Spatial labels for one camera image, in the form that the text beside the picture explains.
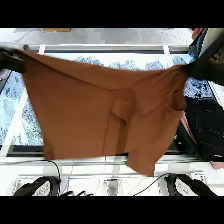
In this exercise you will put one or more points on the brown garment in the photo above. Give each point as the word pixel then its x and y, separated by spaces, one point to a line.
pixel 83 110

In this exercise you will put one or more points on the blue garment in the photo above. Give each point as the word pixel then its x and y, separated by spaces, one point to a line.
pixel 196 46

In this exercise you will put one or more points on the silver frame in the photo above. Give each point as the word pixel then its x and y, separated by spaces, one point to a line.
pixel 116 185

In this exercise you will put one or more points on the black garment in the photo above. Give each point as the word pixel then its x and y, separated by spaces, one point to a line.
pixel 208 126

